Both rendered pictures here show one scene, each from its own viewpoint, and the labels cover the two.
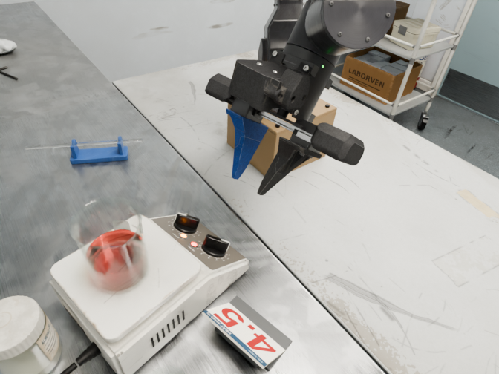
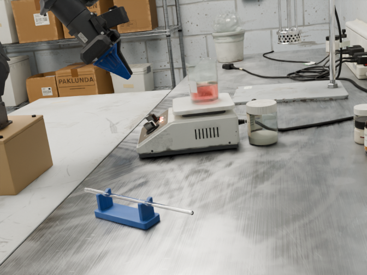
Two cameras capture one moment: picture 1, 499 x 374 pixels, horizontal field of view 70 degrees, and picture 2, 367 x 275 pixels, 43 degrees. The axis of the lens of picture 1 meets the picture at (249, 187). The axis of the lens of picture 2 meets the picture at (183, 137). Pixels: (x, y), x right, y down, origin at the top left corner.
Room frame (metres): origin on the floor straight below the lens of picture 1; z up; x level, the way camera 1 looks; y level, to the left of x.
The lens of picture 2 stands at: (0.82, 0.82, 1.20)
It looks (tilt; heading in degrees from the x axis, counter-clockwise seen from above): 17 degrees down; 232
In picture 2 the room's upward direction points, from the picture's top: 6 degrees counter-clockwise
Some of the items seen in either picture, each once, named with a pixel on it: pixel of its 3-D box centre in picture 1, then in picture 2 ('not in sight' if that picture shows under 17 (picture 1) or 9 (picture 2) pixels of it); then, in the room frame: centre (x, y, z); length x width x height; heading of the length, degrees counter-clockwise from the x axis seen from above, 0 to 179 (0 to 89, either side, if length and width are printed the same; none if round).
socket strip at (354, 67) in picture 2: not in sight; (357, 61); (-0.59, -0.02, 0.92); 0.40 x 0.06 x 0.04; 39
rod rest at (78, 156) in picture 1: (98, 149); (125, 207); (0.52, 0.28, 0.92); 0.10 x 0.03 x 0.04; 105
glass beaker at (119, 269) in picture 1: (116, 250); (203, 82); (0.22, 0.13, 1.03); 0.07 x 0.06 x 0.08; 48
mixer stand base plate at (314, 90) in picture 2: not in sight; (288, 91); (-0.20, 0.00, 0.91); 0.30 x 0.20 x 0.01; 129
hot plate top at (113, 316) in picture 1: (127, 269); (202, 103); (0.22, 0.13, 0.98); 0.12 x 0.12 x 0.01; 51
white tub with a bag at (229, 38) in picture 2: not in sight; (228, 35); (-0.60, -0.62, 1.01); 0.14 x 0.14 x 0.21
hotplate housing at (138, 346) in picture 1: (151, 277); (191, 125); (0.24, 0.11, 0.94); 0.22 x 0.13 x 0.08; 141
